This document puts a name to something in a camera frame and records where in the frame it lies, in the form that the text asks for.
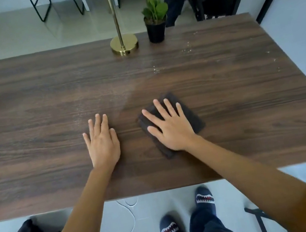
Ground person's left hand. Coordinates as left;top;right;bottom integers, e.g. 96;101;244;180
79;111;124;171

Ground person's right hand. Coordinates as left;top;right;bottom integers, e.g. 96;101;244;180
140;93;200;157

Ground dark grey wiping cloth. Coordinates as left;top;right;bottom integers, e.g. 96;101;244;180
134;87;210;163

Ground potted plant black pot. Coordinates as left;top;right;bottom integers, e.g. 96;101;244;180
139;0;175;46

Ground gold lamp with white shade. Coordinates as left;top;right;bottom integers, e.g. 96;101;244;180
98;0;141;59

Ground person's left forearm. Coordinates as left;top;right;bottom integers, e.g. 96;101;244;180
18;163;124;232

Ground person's right forearm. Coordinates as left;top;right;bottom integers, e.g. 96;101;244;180
186;116;306;232

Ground person's right shark-print slipper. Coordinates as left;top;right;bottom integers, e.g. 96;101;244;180
193;184;218;219

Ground person's shark-print slipper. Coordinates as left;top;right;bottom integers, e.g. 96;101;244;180
193;184;218;219
157;211;189;232

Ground person's left shark-print slipper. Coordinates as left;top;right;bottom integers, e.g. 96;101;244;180
157;211;189;232

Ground person's navy trousers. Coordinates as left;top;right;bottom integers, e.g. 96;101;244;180
186;203;239;232

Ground dark wooden table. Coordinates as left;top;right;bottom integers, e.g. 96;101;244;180
0;2;306;222

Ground white floor cable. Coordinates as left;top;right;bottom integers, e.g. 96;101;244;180
109;197;144;232

